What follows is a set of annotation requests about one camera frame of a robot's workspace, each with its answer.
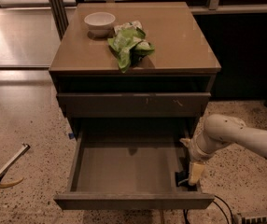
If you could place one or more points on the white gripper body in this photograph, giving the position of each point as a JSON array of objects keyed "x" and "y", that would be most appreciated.
[{"x": 194, "y": 152}]

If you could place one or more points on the white metal bar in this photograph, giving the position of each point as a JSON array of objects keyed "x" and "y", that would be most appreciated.
[{"x": 4, "y": 169}]

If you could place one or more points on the white ceramic bowl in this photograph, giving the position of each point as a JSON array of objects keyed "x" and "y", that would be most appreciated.
[{"x": 100, "y": 24}]

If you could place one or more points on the dark blueberry rxbar wrapper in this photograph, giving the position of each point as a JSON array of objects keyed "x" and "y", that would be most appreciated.
[{"x": 182, "y": 178}]

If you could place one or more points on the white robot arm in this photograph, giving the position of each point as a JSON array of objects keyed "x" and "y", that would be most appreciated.
[{"x": 218, "y": 132}]

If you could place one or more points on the closed top drawer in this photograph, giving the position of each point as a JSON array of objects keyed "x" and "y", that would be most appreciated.
[{"x": 133, "y": 105}]

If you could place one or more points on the green chip bag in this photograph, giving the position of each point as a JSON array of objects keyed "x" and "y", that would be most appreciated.
[{"x": 129, "y": 44}]

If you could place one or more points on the brown drawer cabinet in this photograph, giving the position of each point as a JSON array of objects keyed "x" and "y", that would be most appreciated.
[{"x": 182, "y": 60}]

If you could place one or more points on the blue tape piece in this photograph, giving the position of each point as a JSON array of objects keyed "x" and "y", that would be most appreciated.
[{"x": 71, "y": 136}]

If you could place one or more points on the open middle drawer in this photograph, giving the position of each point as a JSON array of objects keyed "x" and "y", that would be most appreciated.
[{"x": 130, "y": 164}]

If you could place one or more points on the yellow handled tool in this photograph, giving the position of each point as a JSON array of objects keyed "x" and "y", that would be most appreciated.
[{"x": 11, "y": 184}]

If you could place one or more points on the power strip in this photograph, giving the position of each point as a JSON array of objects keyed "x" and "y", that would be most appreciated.
[{"x": 249, "y": 219}]

